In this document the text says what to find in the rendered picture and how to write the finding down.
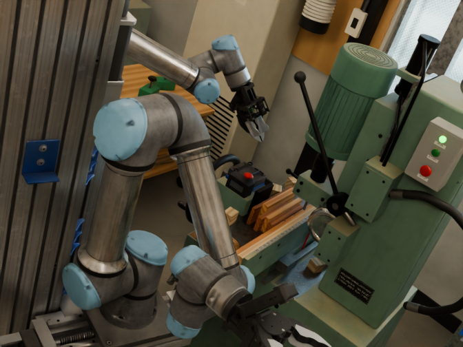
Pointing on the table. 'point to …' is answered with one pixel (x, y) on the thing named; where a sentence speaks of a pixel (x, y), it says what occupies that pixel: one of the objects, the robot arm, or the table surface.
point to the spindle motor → (350, 97)
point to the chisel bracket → (311, 188)
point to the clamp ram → (260, 195)
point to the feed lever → (337, 201)
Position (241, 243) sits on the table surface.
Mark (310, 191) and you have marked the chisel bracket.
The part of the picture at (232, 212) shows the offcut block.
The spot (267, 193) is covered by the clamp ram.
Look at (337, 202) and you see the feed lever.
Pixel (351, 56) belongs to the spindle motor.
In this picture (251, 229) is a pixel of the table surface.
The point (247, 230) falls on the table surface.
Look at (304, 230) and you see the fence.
